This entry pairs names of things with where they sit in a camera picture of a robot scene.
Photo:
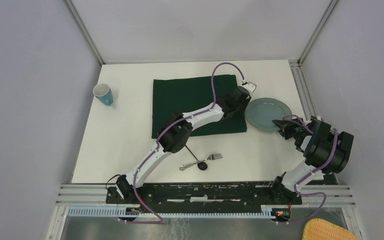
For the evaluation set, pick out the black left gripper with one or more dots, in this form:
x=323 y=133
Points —
x=247 y=101

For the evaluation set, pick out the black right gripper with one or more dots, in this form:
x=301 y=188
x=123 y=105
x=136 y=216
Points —
x=285 y=126

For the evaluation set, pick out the teal ceramic dinner plate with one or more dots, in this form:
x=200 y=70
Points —
x=261 y=111

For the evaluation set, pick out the dark green cloth placemat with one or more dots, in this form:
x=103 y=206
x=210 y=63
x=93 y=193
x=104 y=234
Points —
x=187 y=95

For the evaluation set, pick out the silver fork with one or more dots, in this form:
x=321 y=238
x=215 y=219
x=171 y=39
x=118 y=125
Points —
x=211 y=157

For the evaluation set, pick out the black spoon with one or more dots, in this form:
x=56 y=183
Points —
x=201 y=165

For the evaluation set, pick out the blue ceramic mug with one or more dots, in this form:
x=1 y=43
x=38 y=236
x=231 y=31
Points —
x=103 y=93

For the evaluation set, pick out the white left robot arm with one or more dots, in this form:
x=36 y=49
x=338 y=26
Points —
x=176 y=132

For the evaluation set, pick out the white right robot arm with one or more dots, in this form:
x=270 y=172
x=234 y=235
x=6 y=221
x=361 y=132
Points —
x=325 y=151

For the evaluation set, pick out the yellow woven basket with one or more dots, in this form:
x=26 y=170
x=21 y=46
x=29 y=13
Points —
x=320 y=229

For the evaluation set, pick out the aluminium frame rails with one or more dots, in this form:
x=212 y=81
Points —
x=81 y=212

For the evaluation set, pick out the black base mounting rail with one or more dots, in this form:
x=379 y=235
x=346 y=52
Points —
x=203 y=197

